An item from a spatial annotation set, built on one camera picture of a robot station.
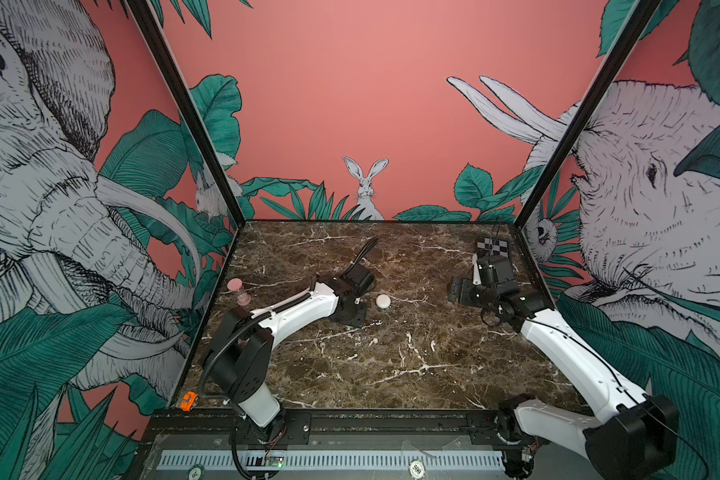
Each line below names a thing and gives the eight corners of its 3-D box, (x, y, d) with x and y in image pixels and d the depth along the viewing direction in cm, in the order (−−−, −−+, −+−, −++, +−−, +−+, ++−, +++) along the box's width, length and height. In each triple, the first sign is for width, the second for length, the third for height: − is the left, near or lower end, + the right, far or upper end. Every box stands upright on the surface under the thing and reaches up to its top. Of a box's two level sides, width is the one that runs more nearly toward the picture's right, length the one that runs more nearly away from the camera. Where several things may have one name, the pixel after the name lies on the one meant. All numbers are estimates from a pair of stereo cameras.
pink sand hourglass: (236, 305, 98) (225, 289, 90) (239, 294, 101) (229, 278, 93) (249, 305, 98) (239, 289, 91) (252, 294, 101) (243, 278, 93)
